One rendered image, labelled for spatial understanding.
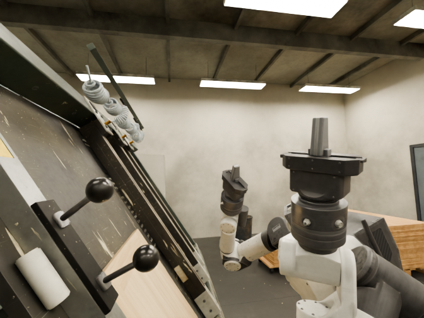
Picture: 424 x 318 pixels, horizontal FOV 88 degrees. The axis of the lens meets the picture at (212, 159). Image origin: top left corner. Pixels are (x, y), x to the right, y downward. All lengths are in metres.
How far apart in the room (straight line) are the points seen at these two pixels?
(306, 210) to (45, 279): 0.39
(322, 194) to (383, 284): 0.30
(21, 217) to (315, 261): 0.46
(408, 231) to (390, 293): 3.92
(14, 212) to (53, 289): 0.13
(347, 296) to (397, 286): 0.20
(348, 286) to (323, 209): 0.13
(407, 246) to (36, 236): 4.47
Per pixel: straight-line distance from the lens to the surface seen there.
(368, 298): 0.62
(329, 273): 0.45
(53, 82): 0.87
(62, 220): 0.43
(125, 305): 0.56
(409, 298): 0.66
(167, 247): 1.12
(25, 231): 0.44
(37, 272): 0.40
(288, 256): 0.45
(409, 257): 4.59
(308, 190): 0.40
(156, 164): 4.53
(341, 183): 0.38
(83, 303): 0.44
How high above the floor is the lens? 1.55
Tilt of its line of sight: 5 degrees up
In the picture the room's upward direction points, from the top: 2 degrees counter-clockwise
